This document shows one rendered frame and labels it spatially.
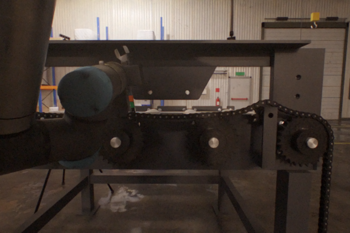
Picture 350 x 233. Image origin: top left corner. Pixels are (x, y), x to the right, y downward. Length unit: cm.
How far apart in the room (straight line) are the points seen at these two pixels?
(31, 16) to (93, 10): 1114
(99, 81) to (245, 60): 53
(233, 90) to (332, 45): 533
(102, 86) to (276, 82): 57
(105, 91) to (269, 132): 49
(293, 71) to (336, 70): 1187
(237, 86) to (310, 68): 937
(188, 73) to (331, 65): 1192
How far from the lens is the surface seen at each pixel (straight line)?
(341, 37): 1295
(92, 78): 31
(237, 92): 1011
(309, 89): 78
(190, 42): 61
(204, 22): 1050
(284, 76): 74
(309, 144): 69
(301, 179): 79
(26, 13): 25
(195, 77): 66
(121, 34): 1056
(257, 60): 73
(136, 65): 47
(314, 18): 791
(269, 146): 65
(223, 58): 70
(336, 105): 1260
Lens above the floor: 99
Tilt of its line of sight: 5 degrees down
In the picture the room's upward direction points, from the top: straight up
